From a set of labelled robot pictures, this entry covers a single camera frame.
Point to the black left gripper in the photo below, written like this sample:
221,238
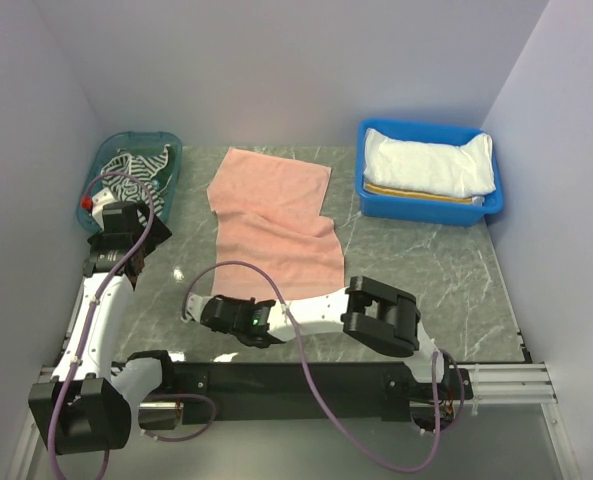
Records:
159,235

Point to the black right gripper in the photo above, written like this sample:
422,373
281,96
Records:
249,304

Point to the green white striped towel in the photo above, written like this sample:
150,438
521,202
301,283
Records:
154,170

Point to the pink terry towel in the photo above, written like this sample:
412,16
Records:
268,211

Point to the white terry towel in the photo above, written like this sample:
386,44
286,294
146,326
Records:
455,171

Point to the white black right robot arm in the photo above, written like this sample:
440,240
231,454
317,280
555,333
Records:
381,317

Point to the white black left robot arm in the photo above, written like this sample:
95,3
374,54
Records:
84,406

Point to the teal plastic laundry basket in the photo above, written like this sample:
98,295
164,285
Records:
137,142

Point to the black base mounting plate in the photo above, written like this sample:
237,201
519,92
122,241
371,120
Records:
279,391

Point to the yellow white striped towel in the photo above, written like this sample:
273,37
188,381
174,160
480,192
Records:
380,190

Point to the blue plastic bin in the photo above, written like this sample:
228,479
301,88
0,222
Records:
421,210

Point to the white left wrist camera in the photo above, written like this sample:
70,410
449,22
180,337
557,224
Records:
94,206

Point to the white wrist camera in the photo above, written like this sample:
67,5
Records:
193,308
94,206

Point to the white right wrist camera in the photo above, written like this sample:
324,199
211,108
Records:
193,308

